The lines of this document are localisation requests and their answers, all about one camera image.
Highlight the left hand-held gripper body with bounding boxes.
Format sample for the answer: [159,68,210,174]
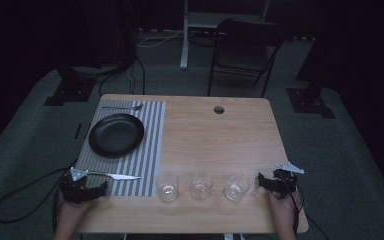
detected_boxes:
[60,167,96,205]

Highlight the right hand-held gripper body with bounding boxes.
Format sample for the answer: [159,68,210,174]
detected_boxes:
[272,161,305,200]

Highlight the person's left hand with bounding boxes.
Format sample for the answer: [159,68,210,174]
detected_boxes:
[56,192,95,224]

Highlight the person's right hand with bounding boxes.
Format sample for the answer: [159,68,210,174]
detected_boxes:
[267,190,302,231]

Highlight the silver table knife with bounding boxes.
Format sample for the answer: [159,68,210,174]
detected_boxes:
[85,171,142,181]

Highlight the clear drinking glass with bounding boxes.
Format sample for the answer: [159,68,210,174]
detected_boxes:
[189,171,214,201]
[223,172,250,203]
[155,172,180,203]

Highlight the black plate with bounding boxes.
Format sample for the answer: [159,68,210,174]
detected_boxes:
[88,113,145,159]

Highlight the grey striped placemat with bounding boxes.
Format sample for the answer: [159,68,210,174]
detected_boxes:
[75,99,167,198]

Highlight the silver fork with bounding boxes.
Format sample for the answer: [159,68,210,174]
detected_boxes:
[101,103,145,111]

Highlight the black stand base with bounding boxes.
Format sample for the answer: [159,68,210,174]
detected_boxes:
[43,65,98,108]
[285,79,337,120]

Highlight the black folding chair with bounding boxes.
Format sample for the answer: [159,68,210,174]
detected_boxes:
[207,17,285,98]

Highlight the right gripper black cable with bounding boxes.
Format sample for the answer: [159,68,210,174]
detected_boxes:
[281,173,331,240]

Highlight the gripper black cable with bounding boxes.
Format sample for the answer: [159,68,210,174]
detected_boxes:
[281,173,331,240]
[0,165,72,225]

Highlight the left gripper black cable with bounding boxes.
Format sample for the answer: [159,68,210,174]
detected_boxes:
[0,165,72,225]

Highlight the black floor cables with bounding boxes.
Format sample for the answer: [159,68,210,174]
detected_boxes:
[98,55,147,97]

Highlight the white floor cable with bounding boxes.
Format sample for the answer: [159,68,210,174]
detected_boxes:
[135,29,185,49]

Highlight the white desk frame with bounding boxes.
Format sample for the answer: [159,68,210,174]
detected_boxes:
[179,0,272,70]

